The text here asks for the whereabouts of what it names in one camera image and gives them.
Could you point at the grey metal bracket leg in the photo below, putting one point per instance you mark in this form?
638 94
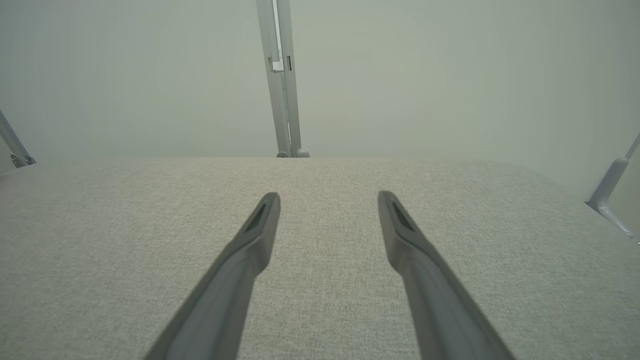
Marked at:
607 192

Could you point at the grey metal post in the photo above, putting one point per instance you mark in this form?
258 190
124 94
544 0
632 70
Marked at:
283 120

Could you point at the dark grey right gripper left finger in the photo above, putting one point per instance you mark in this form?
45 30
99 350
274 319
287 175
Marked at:
225 300

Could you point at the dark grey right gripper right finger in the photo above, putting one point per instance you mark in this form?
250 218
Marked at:
440 310

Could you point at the grey metal frame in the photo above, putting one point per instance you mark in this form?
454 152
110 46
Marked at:
12 142

